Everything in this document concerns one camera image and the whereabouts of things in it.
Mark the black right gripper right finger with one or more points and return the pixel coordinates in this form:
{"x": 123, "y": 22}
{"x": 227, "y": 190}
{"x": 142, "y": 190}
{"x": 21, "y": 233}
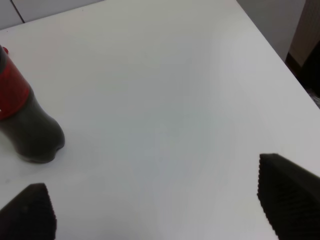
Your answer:
{"x": 290, "y": 198}

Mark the dark furniture beside table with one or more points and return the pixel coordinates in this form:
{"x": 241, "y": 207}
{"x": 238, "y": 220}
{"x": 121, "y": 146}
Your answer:
{"x": 308, "y": 75}

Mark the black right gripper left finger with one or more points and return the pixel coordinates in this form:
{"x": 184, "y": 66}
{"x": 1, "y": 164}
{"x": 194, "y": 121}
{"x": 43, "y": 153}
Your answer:
{"x": 29, "y": 215}

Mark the cola bottle red label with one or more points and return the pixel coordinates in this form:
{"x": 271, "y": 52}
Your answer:
{"x": 35, "y": 135}

